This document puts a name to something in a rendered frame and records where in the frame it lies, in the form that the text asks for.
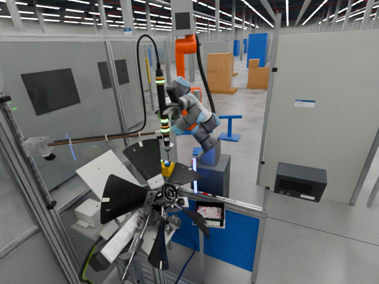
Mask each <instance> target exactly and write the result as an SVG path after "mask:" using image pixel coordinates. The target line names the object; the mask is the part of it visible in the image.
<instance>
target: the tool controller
mask: <svg viewBox="0 0 379 284"><path fill-rule="evenodd" d="M326 186H327V171H326V170H324V169H320V168H313V167H307V166H300V165H294V164H290V163H284V162H279V163H278V167H277V173H276V179H275V186H274V193H277V194H280V195H285V196H287V197H295V198H300V199H305V200H308V201H313V202H317V203H319V202H320V199H321V197H322V195H323V193H324V190H325V188H326Z"/></svg>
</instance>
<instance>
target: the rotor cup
mask: <svg viewBox="0 0 379 284"><path fill-rule="evenodd" d="M154 190H157V193H156V196H155V198H154V201H153V204H152V205H149V207H150V208H151V209H152V210H153V211H155V212H161V205H163V206H164V210H166V209H167V208H168V206H170V205H173V204H175V203H176V202H177V200H178V198H179V193H178V190H177V188H176V186H175V185H173V184H172V183H165V184H164V185H162V186H160V187H158V188H156V189H154ZM170 191H171V192H172V195H170V194H169V192H170ZM159 194H161V195H160V196H158V195H159ZM168 204H169V205H168ZM166 205H167V206H166Z"/></svg>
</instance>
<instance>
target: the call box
mask: <svg viewBox="0 0 379 284"><path fill-rule="evenodd" d="M167 162H169V161H167ZM167 162H163V161H162V162H161V164H162V173H161V175H162V176H166V177H170V175H171V173H172V171H173V168H174V162H171V163H170V165H169V166H166V165H165V163H167Z"/></svg>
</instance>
